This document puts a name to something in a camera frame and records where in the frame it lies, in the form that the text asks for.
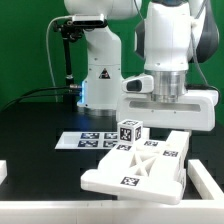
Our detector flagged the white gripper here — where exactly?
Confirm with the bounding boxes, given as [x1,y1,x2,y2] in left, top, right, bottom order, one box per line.
[116,90,218,131]

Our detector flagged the white small cube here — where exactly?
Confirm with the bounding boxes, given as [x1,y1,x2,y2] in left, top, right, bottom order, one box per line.
[117,119,143,144]

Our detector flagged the white chair back frame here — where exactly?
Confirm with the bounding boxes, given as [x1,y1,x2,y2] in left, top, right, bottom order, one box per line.
[81,130,191,205]

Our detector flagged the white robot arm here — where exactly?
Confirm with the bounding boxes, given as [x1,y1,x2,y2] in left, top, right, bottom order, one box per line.
[64,0,219,131]

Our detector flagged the white obstacle fence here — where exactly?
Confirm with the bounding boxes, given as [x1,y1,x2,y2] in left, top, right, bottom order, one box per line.
[0,160,224,224]

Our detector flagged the white block at left edge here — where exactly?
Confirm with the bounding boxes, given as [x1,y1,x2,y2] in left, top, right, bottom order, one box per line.
[0,160,7,185]

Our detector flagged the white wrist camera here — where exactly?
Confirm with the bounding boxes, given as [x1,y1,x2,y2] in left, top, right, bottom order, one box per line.
[122,74,154,93]

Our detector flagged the white marker base plate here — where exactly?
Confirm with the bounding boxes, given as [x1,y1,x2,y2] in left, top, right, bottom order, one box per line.
[55,132,117,150]

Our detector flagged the background camera on stand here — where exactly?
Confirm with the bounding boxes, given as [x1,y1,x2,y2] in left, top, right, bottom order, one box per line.
[72,14,107,28]

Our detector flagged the white camera cable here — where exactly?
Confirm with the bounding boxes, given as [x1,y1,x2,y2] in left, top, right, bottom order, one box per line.
[45,15,74,103]

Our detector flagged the black cables on table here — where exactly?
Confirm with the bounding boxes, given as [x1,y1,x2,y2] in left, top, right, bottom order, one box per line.
[0,85,83,113]

